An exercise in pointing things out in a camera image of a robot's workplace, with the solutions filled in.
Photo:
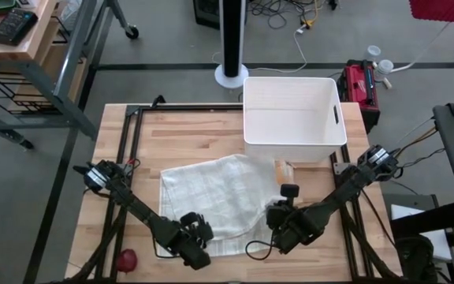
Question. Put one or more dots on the white paper sheet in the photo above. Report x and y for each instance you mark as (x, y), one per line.
(440, 240)

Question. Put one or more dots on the yellow checked towel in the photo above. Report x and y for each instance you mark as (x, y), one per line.
(282, 171)

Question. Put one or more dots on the green tray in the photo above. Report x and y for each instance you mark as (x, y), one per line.
(2, 4)

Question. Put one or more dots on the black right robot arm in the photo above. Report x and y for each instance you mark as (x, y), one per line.
(353, 185)

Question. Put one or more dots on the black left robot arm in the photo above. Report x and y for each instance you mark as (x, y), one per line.
(132, 201)

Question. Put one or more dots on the black box on floor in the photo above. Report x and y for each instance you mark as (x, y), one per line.
(205, 12)

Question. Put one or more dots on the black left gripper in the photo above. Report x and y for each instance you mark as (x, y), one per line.
(191, 236)

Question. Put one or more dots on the wooden workbench with steel frame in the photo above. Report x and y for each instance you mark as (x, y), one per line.
(22, 43)

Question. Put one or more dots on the black aluminium table frame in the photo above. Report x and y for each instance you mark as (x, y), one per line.
(187, 107)

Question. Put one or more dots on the red tool bag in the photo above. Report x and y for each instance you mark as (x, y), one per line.
(359, 87)

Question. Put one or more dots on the white and black tower fan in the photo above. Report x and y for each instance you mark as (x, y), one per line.
(231, 39)

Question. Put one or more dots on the white plastic jar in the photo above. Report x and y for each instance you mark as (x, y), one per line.
(384, 69)
(372, 53)

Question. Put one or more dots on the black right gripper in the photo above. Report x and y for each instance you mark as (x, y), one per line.
(296, 226)

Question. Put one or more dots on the black keypad device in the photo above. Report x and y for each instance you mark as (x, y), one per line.
(14, 25)

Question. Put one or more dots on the white perforated plastic basket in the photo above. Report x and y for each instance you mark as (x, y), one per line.
(294, 118)

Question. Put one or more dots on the black bag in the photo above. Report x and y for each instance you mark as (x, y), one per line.
(416, 256)

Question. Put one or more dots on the red ribbed panel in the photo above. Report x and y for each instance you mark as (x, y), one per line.
(443, 10)

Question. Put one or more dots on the cream towel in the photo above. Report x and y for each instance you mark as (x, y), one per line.
(219, 193)

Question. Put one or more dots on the small red round object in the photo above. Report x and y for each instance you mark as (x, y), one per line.
(126, 260)

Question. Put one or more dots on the black caster wheel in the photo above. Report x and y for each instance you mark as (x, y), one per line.
(132, 32)

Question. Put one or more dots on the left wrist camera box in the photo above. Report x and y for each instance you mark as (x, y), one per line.
(189, 219)

